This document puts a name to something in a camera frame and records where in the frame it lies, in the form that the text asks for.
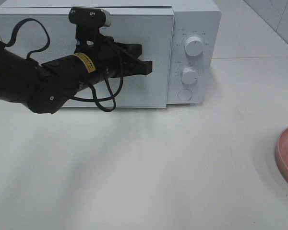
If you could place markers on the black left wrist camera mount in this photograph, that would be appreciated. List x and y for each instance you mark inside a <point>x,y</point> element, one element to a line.
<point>88,21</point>

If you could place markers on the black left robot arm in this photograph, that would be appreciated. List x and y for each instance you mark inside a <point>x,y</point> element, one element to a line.
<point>45,88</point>

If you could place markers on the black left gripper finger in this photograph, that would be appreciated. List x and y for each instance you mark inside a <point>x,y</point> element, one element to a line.
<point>136,66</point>
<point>132,49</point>

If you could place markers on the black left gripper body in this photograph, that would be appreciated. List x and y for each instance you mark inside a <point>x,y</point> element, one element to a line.
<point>91,64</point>

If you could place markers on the white microwave knob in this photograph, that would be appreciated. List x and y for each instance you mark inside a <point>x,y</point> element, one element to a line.
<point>193,45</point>
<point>189,75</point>

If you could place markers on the white microwave oven body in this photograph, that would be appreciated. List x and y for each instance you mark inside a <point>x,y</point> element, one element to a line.
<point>201,17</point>

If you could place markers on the round white door-release button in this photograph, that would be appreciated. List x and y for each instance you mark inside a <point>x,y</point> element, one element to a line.
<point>185,95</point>

